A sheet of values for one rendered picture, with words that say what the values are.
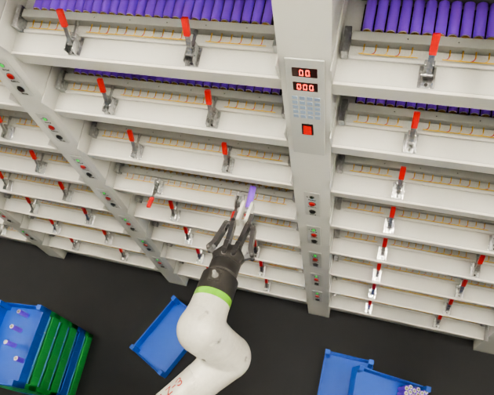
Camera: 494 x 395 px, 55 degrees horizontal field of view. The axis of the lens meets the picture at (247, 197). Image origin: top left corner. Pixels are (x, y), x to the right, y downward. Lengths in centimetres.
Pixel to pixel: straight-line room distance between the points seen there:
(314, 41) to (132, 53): 39
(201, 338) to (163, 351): 125
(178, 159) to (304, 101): 49
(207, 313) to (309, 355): 117
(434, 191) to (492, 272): 45
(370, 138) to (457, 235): 46
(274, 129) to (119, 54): 36
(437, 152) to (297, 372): 138
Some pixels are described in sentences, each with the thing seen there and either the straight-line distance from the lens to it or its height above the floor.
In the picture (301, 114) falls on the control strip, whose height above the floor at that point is 142.
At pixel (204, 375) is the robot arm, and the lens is 117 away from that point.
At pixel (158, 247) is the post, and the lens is 197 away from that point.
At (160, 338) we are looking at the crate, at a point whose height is 0.
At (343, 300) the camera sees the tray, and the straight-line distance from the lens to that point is 207.
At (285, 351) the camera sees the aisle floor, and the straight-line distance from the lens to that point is 220.
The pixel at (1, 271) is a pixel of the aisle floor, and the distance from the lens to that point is 286.
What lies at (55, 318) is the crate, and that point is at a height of 36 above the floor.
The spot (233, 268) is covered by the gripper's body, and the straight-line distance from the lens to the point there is 115.
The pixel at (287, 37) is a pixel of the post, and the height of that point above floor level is 160.
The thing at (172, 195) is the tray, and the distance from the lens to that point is 148.
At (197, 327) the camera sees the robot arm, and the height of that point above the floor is 116.
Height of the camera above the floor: 215
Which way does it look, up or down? 59 degrees down
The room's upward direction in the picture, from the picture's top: 16 degrees counter-clockwise
